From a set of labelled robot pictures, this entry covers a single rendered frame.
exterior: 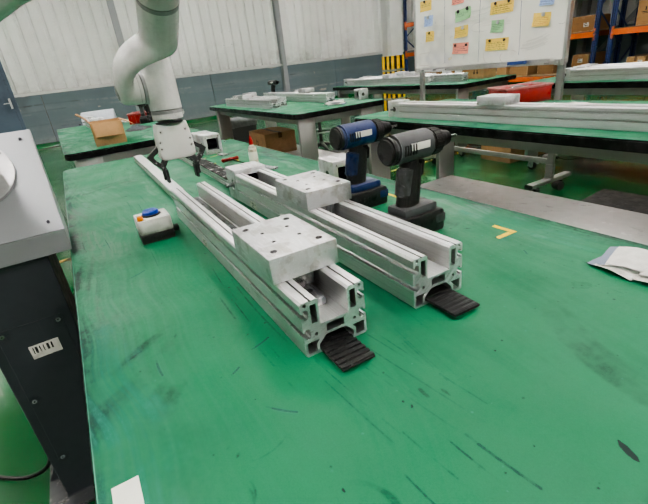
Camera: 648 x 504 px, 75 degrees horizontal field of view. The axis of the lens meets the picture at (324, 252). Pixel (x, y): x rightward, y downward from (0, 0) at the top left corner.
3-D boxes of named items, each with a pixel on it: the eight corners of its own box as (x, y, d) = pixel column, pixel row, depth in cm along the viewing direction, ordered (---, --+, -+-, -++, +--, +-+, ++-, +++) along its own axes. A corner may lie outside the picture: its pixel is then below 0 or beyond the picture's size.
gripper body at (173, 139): (183, 114, 123) (192, 152, 127) (147, 119, 118) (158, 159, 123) (189, 115, 116) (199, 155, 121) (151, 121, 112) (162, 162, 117)
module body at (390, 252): (240, 201, 130) (234, 174, 127) (269, 193, 134) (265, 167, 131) (414, 309, 65) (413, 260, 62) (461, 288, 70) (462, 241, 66)
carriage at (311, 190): (278, 207, 102) (274, 179, 99) (317, 196, 106) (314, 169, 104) (309, 223, 89) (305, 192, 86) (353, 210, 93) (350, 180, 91)
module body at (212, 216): (178, 217, 122) (170, 189, 119) (211, 208, 126) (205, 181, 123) (307, 358, 57) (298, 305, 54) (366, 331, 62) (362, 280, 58)
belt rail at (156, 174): (134, 161, 218) (133, 156, 216) (142, 160, 219) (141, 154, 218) (174, 200, 140) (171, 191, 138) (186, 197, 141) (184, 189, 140)
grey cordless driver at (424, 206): (377, 236, 93) (371, 135, 84) (441, 212, 102) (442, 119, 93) (401, 246, 87) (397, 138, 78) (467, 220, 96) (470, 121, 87)
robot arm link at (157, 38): (106, 14, 85) (122, 115, 111) (185, 10, 92) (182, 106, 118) (93, -18, 87) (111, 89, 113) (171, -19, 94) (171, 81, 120)
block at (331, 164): (314, 189, 134) (310, 159, 130) (345, 181, 138) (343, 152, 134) (328, 195, 126) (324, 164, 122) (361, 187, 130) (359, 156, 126)
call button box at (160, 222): (139, 236, 111) (132, 213, 108) (176, 226, 115) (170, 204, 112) (143, 245, 104) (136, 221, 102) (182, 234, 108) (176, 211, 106)
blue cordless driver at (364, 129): (333, 209, 114) (324, 125, 105) (390, 191, 123) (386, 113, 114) (349, 215, 108) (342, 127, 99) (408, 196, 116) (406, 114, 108)
